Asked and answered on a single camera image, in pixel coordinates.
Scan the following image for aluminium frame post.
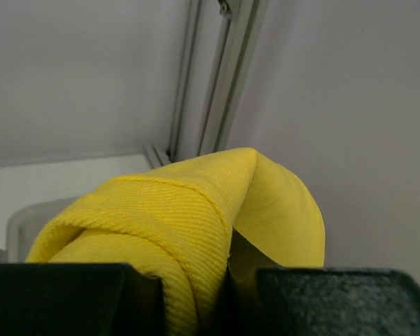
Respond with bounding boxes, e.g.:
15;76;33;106
143;1;269;168

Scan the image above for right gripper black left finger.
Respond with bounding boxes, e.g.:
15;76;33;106
0;263;166;335

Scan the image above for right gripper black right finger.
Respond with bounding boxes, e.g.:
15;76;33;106
230;267;420;336

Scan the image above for clear plastic bin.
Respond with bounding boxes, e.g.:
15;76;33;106
0;197;78;263

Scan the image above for yellow trousers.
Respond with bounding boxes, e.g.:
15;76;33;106
27;148;325;335

